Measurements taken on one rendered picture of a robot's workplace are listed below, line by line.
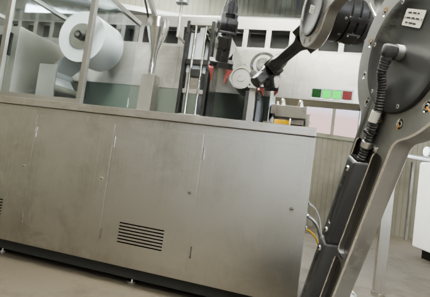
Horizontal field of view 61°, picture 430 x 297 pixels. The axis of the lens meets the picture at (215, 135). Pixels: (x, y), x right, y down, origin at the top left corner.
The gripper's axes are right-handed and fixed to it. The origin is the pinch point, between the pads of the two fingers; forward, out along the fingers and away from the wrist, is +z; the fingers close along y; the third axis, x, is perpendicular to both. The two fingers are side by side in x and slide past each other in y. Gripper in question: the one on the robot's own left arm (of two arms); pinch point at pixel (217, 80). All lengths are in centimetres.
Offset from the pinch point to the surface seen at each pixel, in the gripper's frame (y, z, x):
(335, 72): -77, 2, -59
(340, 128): -196, 120, -262
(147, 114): 30.3, 28.4, -16.4
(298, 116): -47, 18, -18
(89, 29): 71, 0, -59
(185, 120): 10.9, 25.4, -9.3
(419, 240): -234, 161, -106
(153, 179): 23, 56, 0
